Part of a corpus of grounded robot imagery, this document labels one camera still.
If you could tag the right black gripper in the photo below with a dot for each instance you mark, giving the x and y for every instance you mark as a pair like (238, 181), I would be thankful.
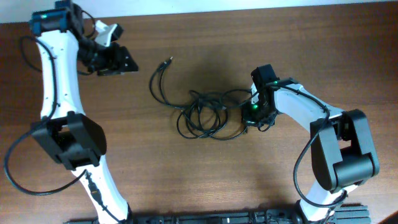
(249, 120)

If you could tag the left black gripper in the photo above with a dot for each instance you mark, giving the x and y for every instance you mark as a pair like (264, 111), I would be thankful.
(116, 65)

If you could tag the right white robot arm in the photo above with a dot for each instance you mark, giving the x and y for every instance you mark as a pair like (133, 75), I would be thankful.
(339, 156)

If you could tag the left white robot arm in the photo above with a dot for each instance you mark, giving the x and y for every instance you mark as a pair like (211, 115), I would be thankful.
(67, 135)

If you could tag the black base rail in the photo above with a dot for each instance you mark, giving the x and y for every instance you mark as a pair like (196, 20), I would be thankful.
(217, 217)

